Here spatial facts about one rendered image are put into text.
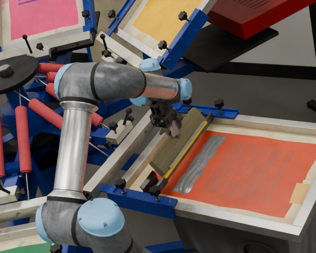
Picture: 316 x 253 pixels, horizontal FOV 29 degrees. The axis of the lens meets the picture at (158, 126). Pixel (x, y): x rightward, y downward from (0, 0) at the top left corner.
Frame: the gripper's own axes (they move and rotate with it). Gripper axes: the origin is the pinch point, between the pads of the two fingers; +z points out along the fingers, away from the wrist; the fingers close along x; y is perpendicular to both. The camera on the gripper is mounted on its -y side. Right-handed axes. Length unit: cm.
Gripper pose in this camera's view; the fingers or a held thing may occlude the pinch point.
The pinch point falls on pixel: (174, 133)
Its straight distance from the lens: 244.4
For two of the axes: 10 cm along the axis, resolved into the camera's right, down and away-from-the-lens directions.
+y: -4.9, 6.1, -6.3
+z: 2.6, 7.9, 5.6
